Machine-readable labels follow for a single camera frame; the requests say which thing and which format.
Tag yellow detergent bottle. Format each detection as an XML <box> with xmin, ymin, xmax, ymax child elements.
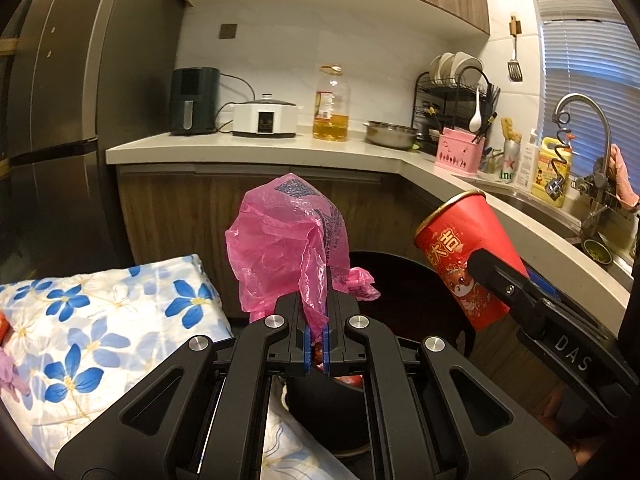
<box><xmin>531</xmin><ymin>136</ymin><xmax>572</xmax><ymax>209</ymax></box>

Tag steel sink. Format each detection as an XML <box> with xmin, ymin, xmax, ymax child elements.
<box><xmin>495</xmin><ymin>192</ymin><xmax>636</xmax><ymax>281</ymax></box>

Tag pink plastic bag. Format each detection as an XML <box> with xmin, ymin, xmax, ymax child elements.
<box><xmin>225</xmin><ymin>172</ymin><xmax>376</xmax><ymax>343</ymax></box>

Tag black dish rack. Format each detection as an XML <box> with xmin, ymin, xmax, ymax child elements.
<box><xmin>412</xmin><ymin>51</ymin><xmax>501</xmax><ymax>153</ymax></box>

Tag white electric cooker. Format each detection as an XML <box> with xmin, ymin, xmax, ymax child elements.
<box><xmin>231</xmin><ymin>92</ymin><xmax>301</xmax><ymax>139</ymax></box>

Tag white plate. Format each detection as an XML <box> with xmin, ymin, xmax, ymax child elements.
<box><xmin>452</xmin><ymin>51</ymin><xmax>486</xmax><ymax>86</ymax></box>
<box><xmin>430</xmin><ymin>52</ymin><xmax>457</xmax><ymax>86</ymax></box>

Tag white ladle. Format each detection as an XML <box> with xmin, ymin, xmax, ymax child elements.
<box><xmin>468</xmin><ymin>85</ymin><xmax>485</xmax><ymax>132</ymax></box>

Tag steel bowl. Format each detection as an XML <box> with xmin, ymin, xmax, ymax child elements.
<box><xmin>582</xmin><ymin>239</ymin><xmax>615</xmax><ymax>266</ymax></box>

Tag floral tablecloth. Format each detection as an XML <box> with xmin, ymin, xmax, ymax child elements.
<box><xmin>0</xmin><ymin>254</ymin><xmax>341</xmax><ymax>480</ymax></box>

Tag steel spatula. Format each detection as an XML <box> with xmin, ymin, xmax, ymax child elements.
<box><xmin>507</xmin><ymin>15</ymin><xmax>524</xmax><ymax>82</ymax></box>

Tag white plastic bottle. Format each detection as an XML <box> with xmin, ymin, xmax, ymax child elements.
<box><xmin>515</xmin><ymin>129</ymin><xmax>541</xmax><ymax>192</ymax></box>

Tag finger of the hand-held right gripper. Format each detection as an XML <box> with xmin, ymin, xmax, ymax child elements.
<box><xmin>525</xmin><ymin>270</ymin><xmax>616</xmax><ymax>341</ymax></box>
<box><xmin>467</xmin><ymin>249</ymin><xmax>546</xmax><ymax>333</ymax></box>

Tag steel refrigerator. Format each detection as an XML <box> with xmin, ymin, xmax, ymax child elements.
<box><xmin>0</xmin><ymin>0</ymin><xmax>186</xmax><ymax>281</ymax></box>

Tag red paper cup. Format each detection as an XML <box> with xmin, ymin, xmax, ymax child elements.
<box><xmin>414</xmin><ymin>189</ymin><xmax>528</xmax><ymax>332</ymax></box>

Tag wooden kitchen cabinet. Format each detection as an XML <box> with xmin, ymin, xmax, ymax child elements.
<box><xmin>116</xmin><ymin>165</ymin><xmax>451</xmax><ymax>281</ymax></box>

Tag grey power cable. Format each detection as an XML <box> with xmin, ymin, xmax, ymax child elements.
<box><xmin>216</xmin><ymin>74</ymin><xmax>261</xmax><ymax>133</ymax></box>

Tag window blinds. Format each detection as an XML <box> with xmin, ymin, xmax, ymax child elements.
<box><xmin>540</xmin><ymin>17</ymin><xmax>640</xmax><ymax>186</ymax></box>

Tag steel basin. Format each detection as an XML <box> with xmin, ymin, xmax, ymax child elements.
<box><xmin>363</xmin><ymin>120</ymin><xmax>424</xmax><ymax>150</ymax></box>

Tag pink utensil holder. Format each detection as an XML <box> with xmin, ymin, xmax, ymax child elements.
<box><xmin>433</xmin><ymin>127</ymin><xmax>487</xmax><ymax>176</ymax></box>

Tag steel kitchen faucet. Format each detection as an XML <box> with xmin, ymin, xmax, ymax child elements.
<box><xmin>552</xmin><ymin>92</ymin><xmax>615</xmax><ymax>241</ymax></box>

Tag black trash bin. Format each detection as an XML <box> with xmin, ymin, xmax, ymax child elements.
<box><xmin>282</xmin><ymin>251</ymin><xmax>476</xmax><ymax>461</ymax></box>

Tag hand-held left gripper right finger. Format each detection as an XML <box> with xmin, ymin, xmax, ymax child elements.
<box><xmin>322</xmin><ymin>266</ymin><xmax>566</xmax><ymax>480</ymax></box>

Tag cooking oil bottle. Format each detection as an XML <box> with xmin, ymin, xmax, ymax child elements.
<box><xmin>312</xmin><ymin>64</ymin><xmax>351</xmax><ymax>142</ymax></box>

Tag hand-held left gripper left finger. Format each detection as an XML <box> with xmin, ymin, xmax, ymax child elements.
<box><xmin>54</xmin><ymin>292</ymin><xmax>317</xmax><ymax>480</ymax></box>

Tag green beer can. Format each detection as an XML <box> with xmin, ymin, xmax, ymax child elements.
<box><xmin>500</xmin><ymin>137</ymin><xmax>522</xmax><ymax>183</ymax></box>

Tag black air fryer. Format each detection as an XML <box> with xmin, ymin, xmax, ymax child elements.
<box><xmin>169</xmin><ymin>66</ymin><xmax>222</xmax><ymax>137</ymax></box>

